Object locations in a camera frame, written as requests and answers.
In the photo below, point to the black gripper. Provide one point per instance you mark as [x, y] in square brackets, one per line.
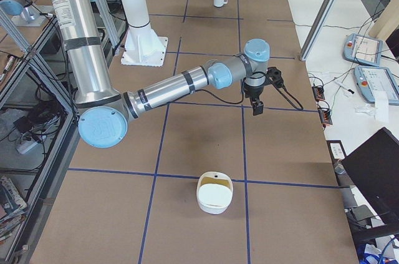
[254, 93]

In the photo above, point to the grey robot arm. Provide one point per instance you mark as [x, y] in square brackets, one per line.
[106, 112]

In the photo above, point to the orange circuit board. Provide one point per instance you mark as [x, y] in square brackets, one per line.
[325, 116]
[318, 92]

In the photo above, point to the teach pendant with red button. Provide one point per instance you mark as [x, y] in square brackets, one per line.
[363, 50]

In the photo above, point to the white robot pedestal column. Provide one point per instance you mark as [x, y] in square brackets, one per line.
[143, 47]

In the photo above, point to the brown paper table cover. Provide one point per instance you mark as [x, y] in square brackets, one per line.
[136, 202]

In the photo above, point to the aluminium frame rack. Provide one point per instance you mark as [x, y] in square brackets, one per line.
[41, 81]

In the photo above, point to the black computer monitor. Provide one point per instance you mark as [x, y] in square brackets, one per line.
[373, 168]

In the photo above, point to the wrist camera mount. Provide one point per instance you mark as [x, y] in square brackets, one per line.
[274, 77]

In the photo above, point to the orange circuit board upper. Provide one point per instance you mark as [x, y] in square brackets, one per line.
[318, 92]

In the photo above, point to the white power strip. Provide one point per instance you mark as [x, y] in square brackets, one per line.
[26, 145]

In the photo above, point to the aluminium frame post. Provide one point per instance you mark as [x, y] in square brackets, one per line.
[316, 28]

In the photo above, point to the orange circuit board lower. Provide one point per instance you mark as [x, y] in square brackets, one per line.
[325, 116]

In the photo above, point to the cream jar on table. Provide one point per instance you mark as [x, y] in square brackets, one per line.
[214, 192]

